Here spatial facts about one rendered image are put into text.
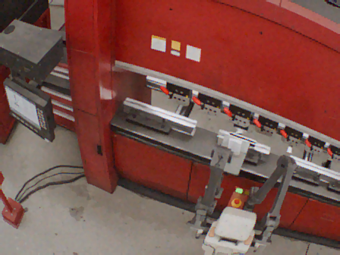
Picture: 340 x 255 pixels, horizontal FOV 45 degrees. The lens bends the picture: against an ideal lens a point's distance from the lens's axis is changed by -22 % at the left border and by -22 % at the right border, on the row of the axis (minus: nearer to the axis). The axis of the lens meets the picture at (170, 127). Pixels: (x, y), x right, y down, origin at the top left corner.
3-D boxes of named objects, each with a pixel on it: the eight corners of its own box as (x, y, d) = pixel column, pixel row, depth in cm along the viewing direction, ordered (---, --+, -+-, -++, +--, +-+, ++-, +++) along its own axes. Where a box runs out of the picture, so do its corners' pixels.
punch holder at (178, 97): (165, 99, 320) (165, 82, 307) (170, 89, 325) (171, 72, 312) (187, 107, 317) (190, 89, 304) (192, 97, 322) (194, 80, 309)
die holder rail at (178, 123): (123, 112, 351) (123, 103, 343) (127, 105, 354) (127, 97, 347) (193, 136, 342) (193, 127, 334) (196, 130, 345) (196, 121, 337)
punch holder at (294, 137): (280, 140, 305) (285, 125, 292) (282, 130, 310) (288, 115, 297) (297, 147, 302) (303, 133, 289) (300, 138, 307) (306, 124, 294)
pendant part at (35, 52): (10, 120, 315) (-9, 42, 247) (26, 97, 328) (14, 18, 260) (54, 152, 302) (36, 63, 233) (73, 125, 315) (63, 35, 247)
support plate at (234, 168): (212, 167, 314) (212, 166, 313) (225, 135, 329) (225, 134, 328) (237, 175, 311) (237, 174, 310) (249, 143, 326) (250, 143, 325)
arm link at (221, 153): (207, 160, 240) (227, 166, 238) (215, 141, 249) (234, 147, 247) (193, 212, 271) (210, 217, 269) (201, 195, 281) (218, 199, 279)
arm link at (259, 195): (282, 159, 266) (295, 164, 268) (281, 152, 270) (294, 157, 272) (247, 203, 293) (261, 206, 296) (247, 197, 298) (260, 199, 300)
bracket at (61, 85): (23, 99, 322) (21, 92, 317) (38, 75, 336) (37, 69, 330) (61, 114, 315) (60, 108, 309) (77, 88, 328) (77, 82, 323)
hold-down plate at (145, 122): (126, 121, 347) (126, 118, 345) (130, 114, 350) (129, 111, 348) (168, 135, 341) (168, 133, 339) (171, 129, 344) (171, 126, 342)
